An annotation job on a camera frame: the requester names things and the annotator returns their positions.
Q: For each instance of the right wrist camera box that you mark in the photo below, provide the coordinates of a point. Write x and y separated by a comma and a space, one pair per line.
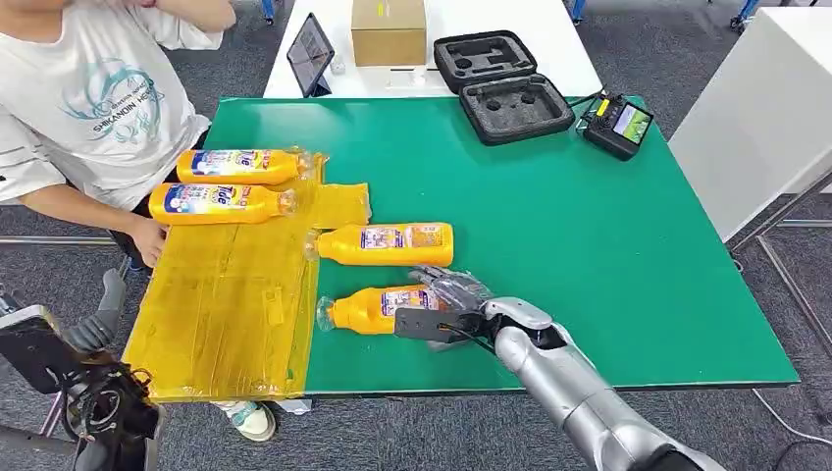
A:
426, 325

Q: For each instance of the small clear cup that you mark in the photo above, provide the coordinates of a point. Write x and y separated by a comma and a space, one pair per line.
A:
337, 65

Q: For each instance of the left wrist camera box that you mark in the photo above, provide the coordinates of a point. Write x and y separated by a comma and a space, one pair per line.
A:
36, 354

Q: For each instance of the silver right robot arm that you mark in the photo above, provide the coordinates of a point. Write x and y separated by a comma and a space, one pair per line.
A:
585, 396

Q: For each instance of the open black foam case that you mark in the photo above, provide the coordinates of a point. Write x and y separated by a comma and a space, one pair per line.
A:
506, 94

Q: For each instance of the person's white shoe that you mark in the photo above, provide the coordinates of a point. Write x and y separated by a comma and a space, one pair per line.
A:
250, 421

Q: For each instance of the brown cardboard box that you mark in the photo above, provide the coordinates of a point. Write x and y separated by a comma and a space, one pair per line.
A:
389, 32

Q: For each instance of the orange drink bottle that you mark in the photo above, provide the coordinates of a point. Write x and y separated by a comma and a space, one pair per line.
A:
364, 311
214, 205
240, 167
383, 246

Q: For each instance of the white table bracket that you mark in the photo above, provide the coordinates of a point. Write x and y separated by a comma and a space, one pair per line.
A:
294, 407

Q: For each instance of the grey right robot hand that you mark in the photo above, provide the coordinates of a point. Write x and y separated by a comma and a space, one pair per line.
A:
458, 292

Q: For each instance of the green table mat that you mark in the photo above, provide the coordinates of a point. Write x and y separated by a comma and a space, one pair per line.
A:
585, 260

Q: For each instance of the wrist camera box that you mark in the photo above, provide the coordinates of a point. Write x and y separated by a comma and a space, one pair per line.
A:
426, 325
36, 354

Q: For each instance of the large white table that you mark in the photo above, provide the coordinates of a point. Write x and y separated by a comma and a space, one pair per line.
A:
754, 117

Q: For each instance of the black remote controller with screen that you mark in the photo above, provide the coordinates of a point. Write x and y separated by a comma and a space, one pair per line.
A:
617, 127

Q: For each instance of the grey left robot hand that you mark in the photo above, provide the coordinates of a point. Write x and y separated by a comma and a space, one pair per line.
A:
97, 328

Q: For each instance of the black tablet on stand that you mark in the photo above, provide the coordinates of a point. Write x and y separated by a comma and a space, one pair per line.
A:
310, 55

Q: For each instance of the grey metal table frame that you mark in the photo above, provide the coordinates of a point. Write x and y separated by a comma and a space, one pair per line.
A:
790, 286

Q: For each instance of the yellow plastic sheet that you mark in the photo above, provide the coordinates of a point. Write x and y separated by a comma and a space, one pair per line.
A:
221, 305

